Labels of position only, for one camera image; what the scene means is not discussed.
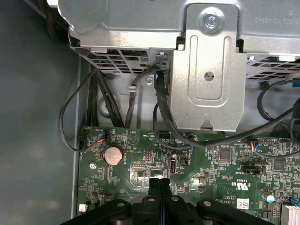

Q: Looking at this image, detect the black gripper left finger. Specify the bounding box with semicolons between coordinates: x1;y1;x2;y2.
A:
61;177;162;225

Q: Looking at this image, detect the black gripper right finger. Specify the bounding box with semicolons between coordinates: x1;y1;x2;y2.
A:
160;178;275;225

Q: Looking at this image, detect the internal USB port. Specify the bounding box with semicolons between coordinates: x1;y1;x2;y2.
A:
168;157;178;175

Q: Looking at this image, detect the green motherboard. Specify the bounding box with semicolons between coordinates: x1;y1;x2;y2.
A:
77;126;300;225

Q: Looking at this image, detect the round coin battery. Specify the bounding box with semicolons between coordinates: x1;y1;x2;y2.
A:
104;145;124;166

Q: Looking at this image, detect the grey metal drive cage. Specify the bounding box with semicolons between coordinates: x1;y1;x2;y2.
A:
46;0;300;132

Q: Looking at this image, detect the silver finned heatsink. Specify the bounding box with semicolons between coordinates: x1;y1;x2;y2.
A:
280;203;300;225

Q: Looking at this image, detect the silver cage screw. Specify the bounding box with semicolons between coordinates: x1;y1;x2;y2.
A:
203;14;218;29

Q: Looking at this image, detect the flat black data cable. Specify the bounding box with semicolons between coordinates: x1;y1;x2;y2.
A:
152;70;300;150

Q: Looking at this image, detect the black cable with clip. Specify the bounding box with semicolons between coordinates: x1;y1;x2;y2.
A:
125;66;165;128

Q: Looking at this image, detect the black cable bundle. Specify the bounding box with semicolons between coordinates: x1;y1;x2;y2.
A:
86;70;121;128

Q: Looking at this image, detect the thin black looped cable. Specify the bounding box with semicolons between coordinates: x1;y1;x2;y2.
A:
59;67;100;151

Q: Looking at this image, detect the round black cable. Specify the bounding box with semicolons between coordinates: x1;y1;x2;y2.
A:
256;74;300;123

